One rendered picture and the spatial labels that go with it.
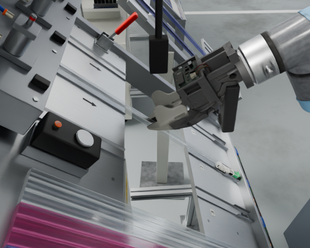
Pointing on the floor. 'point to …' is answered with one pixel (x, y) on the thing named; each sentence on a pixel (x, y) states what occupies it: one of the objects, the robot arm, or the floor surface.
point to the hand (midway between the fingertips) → (155, 124)
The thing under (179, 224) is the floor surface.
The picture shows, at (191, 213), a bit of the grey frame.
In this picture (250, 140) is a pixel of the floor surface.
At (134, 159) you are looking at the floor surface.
